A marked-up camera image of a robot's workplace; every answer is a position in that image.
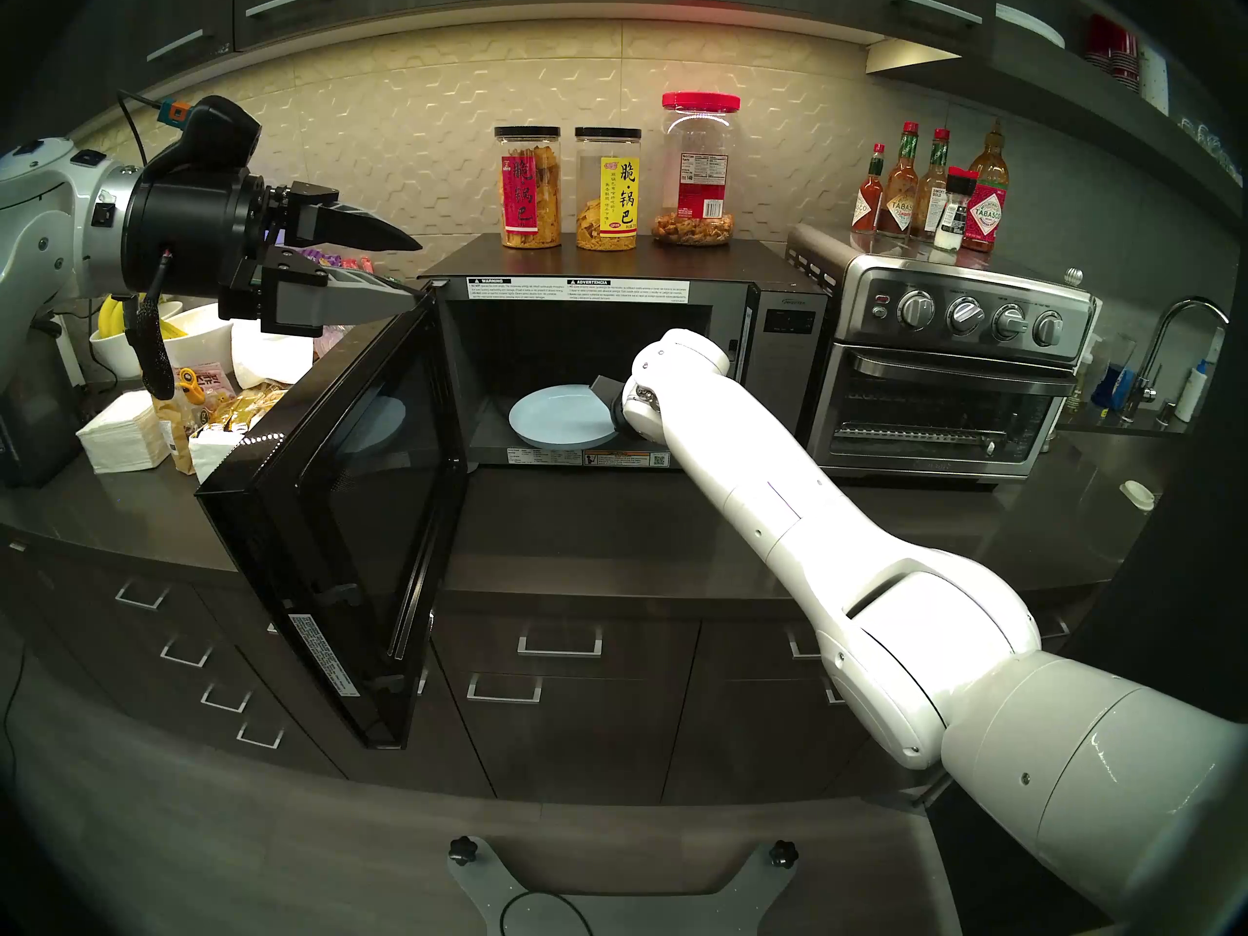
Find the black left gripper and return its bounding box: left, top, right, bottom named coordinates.
left=122, top=167, right=424, bottom=338

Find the light blue plate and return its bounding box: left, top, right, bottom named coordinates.
left=508, top=383, right=621, bottom=450

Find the black glass microwave door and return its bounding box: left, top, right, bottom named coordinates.
left=195, top=279, right=471, bottom=750

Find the white crumpled paper bag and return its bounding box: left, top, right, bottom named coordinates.
left=230, top=320, right=316, bottom=391

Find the large white bowl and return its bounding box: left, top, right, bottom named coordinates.
left=161, top=305, right=237, bottom=374

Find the snack pack with yellow print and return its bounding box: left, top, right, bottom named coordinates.
left=175, top=364, right=235, bottom=409

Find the snack jar with red label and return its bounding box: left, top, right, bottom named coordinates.
left=493, top=127, right=565, bottom=251

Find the snack jar with yellow label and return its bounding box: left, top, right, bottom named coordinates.
left=573, top=128, right=642, bottom=253

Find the yellow banana bunch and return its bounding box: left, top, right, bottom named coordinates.
left=97, top=295, right=188, bottom=341

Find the clear jar with red lid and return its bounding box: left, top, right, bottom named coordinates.
left=655, top=93, right=740, bottom=248

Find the small white bowl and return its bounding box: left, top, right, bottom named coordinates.
left=90, top=305, right=147, bottom=379

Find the white napkin stack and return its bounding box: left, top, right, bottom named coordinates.
left=77, top=390, right=172, bottom=475

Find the small red hot sauce bottle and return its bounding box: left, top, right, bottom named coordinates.
left=850, top=143, right=886, bottom=233

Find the stainless steel toaster oven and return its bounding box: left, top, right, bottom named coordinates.
left=786, top=224, right=1103, bottom=482

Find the dark lower cabinet unit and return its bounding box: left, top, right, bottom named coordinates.
left=0, top=529, right=1103, bottom=808

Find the brown sauce bottle red cap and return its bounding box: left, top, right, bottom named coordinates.
left=876, top=122, right=921, bottom=238

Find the sauce bottle with green neck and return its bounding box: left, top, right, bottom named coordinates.
left=911, top=128, right=952, bottom=240

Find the large Tabasco sauce bottle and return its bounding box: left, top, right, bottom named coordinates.
left=960, top=120, right=1011, bottom=254

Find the clear soap pump bottle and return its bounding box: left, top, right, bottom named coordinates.
left=1065, top=344, right=1101, bottom=423

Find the chrome sink faucet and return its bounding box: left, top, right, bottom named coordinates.
left=1121, top=297, right=1231, bottom=423

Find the stack of white plates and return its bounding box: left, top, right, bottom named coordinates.
left=994, top=1, right=1067, bottom=50

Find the white dish soap bottle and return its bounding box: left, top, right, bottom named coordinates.
left=1175, top=328, right=1228, bottom=423

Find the stack of red cups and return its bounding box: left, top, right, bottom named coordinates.
left=1084, top=13, right=1142, bottom=92

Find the white paper cup stack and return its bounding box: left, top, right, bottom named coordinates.
left=1136, top=42, right=1171, bottom=116

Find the row of clear glasses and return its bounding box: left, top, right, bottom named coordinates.
left=1175, top=115, right=1244, bottom=189

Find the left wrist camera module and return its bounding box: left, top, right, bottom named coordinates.
left=117, top=91, right=264, bottom=179

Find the black left wrist cable loop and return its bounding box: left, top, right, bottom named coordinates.
left=125, top=250, right=178, bottom=401

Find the black cable on base plate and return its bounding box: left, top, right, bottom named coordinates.
left=499, top=890, right=596, bottom=936

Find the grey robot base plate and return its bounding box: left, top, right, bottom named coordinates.
left=448, top=835, right=800, bottom=936

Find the dark wall shelf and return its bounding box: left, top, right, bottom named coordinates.
left=866, top=13, right=1244, bottom=233

